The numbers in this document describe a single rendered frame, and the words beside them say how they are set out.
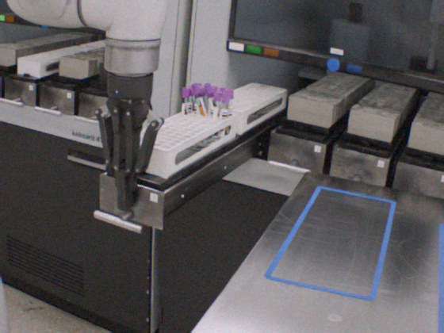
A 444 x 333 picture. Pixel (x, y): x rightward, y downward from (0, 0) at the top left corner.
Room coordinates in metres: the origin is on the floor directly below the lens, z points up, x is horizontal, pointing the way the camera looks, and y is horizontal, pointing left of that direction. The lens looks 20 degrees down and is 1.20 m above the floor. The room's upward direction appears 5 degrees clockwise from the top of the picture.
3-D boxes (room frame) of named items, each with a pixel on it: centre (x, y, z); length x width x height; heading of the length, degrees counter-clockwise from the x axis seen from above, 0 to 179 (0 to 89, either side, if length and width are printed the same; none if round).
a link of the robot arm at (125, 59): (0.93, 0.16, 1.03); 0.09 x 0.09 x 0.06
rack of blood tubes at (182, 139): (1.12, 0.08, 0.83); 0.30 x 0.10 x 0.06; 157
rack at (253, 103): (1.41, -0.04, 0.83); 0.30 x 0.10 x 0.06; 157
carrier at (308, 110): (1.37, -0.19, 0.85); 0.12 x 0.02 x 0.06; 67
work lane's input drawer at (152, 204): (1.24, 0.03, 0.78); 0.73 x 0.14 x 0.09; 157
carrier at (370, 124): (1.31, -0.33, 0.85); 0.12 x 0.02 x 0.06; 66
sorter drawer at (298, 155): (1.59, -0.29, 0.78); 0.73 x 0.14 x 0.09; 157
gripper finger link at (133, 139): (0.93, 0.15, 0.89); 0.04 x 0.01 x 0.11; 157
